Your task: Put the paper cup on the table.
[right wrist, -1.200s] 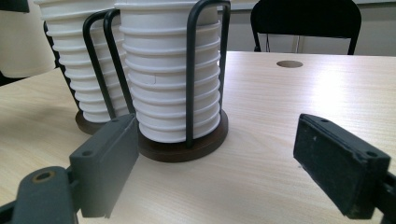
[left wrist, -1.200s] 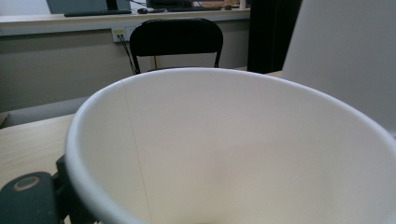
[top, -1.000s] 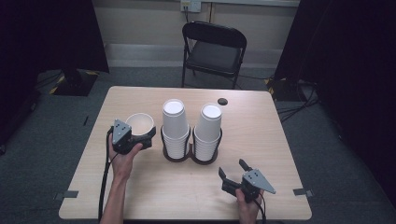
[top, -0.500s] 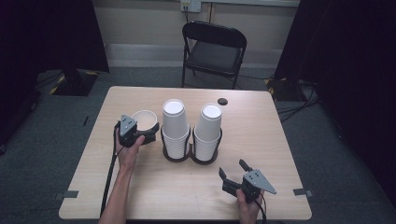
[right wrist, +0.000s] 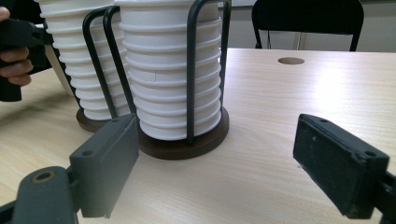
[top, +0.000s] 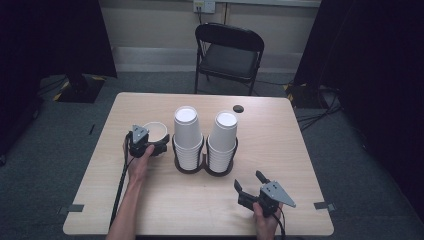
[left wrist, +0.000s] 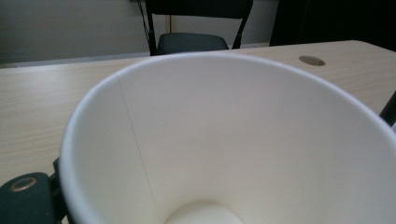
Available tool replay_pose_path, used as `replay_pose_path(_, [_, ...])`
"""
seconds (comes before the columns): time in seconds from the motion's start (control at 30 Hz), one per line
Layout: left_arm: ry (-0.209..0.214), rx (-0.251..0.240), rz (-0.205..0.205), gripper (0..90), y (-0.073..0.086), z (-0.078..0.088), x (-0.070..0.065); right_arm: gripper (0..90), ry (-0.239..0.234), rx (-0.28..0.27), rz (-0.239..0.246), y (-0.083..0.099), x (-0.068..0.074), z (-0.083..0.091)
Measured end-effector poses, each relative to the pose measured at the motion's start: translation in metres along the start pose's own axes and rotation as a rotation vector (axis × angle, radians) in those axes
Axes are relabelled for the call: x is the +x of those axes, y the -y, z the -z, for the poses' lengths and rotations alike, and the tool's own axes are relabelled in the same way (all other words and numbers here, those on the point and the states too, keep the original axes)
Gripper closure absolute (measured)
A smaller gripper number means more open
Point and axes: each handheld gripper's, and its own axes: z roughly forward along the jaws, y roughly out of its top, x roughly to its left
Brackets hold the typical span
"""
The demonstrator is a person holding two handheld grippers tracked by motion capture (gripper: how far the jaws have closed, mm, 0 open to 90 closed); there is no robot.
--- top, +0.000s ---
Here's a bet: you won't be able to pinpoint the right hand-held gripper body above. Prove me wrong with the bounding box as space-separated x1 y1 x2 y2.
237 180 297 218

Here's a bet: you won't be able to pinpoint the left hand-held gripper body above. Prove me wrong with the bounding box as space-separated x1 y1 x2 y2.
127 124 158 159

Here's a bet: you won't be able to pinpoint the white disposable cup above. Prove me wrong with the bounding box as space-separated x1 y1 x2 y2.
142 121 170 158

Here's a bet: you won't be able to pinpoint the black double cup holder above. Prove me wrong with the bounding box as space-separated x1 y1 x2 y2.
171 132 240 178

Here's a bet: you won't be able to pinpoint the stack of white paper cups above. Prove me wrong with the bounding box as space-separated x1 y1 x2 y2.
172 105 205 172
206 111 239 174

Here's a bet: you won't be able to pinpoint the person's left hand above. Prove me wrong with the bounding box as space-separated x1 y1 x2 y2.
123 139 156 185

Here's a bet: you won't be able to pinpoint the person's right hand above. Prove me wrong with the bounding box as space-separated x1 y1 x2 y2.
252 201 285 240

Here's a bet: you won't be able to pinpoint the grey tape piece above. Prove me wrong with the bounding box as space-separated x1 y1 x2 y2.
313 200 337 213
57 203 85 216

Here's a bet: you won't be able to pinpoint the black stand base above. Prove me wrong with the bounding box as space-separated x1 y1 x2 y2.
52 73 107 104
283 82 322 110

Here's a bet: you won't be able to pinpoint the black folding chair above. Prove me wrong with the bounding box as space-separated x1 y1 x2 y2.
194 22 266 97

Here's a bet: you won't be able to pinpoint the dark curtain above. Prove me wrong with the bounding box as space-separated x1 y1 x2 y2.
0 0 118 158
293 0 424 214

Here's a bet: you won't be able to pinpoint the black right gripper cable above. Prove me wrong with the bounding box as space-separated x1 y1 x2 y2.
272 206 288 240

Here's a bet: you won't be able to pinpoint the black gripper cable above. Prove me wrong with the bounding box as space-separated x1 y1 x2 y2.
272 206 288 240
109 131 135 229

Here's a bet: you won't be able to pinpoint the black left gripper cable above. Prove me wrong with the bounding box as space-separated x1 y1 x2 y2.
109 131 135 229

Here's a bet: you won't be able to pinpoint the black floor cables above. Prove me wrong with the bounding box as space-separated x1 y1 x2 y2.
295 85 343 133

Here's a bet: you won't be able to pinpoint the white wall socket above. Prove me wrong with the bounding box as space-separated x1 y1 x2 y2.
193 0 217 15

